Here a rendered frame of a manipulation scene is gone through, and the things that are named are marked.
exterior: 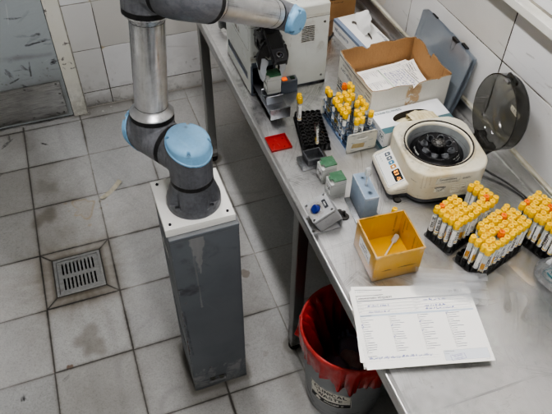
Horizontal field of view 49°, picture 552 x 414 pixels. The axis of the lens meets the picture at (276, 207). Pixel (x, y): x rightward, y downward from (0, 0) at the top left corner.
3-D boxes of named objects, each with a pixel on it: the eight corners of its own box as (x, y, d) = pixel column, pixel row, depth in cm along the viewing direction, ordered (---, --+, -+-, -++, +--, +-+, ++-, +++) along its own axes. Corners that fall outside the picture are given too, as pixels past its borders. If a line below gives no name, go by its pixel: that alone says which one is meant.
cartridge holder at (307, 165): (296, 160, 187) (296, 151, 184) (323, 154, 189) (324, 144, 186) (302, 172, 183) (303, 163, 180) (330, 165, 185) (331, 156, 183)
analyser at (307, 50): (227, 52, 226) (223, -26, 204) (296, 39, 233) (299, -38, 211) (253, 100, 206) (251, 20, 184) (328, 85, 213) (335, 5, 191)
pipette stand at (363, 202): (344, 200, 175) (347, 174, 168) (367, 195, 177) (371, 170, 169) (356, 225, 169) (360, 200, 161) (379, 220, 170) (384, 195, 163)
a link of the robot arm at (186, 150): (191, 196, 158) (187, 158, 148) (155, 173, 164) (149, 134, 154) (223, 172, 165) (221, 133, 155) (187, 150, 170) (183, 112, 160)
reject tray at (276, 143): (264, 139, 193) (264, 136, 192) (284, 134, 195) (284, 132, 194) (271, 153, 189) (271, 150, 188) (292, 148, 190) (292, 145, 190)
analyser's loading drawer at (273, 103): (250, 85, 209) (250, 71, 205) (269, 80, 211) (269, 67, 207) (270, 120, 196) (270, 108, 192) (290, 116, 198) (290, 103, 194)
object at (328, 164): (315, 175, 182) (317, 158, 177) (330, 171, 183) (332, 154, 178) (321, 184, 180) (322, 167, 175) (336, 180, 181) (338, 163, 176)
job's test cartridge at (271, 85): (263, 87, 199) (263, 71, 194) (277, 85, 200) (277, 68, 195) (267, 94, 196) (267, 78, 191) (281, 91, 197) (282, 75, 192)
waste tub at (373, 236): (351, 243, 164) (356, 218, 157) (397, 233, 167) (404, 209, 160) (370, 282, 156) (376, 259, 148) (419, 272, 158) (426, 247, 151)
